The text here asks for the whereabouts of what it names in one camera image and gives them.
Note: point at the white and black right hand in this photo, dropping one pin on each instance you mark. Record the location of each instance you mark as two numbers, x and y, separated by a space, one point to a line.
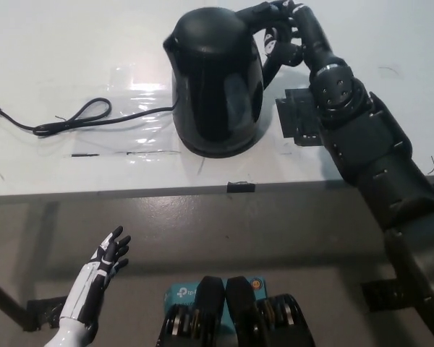
311 36

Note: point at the white and black left hand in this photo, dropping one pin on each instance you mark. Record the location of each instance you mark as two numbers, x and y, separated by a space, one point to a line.
94 274

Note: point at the black electric kettle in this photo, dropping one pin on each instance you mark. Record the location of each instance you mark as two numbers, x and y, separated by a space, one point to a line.
213 72

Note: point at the round black kettle base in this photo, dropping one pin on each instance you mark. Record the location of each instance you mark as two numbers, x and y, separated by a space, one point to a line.
217 153

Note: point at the square black tape patch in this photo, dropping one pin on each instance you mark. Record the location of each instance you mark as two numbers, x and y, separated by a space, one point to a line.
293 115

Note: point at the teal tp-link box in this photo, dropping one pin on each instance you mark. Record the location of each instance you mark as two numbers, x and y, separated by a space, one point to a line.
181 294

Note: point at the black table leg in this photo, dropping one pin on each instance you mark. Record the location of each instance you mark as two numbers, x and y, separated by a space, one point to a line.
3 301

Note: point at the clear plastic sheet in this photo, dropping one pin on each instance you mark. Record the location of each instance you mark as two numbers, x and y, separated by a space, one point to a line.
144 137

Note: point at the small black edge tape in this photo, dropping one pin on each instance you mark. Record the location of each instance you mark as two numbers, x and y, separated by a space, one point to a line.
240 187

